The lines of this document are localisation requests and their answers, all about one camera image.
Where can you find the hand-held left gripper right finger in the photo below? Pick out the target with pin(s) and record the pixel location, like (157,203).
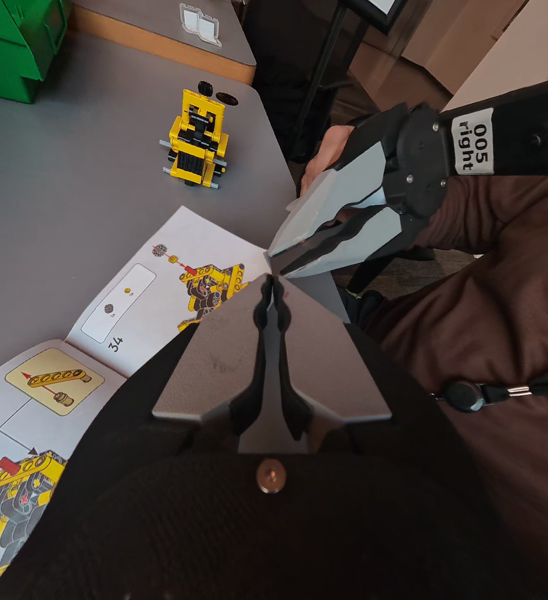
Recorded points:
(330,370)

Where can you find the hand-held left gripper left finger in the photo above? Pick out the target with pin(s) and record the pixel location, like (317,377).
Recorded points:
(208,365)

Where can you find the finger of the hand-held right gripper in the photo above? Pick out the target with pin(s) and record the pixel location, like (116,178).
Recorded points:
(372,234)
(344,187)

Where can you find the lego instruction booklet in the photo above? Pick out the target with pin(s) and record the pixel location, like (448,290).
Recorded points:
(114,304)

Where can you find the black round lego piece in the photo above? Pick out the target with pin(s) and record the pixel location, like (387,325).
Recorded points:
(227,98)

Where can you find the yellow lego vehicle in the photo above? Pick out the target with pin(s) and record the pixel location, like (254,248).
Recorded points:
(194,159)

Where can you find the black lego gear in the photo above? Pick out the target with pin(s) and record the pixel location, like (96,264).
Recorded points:
(205,88)

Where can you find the person's right hand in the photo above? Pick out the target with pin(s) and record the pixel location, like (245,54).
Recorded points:
(325,150)

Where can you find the black easel stand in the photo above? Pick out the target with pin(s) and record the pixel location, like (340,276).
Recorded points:
(323,70)

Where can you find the person's brown trousers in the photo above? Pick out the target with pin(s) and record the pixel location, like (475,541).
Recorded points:
(489,304)

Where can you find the green plastic bin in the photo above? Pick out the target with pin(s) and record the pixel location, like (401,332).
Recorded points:
(6,51)

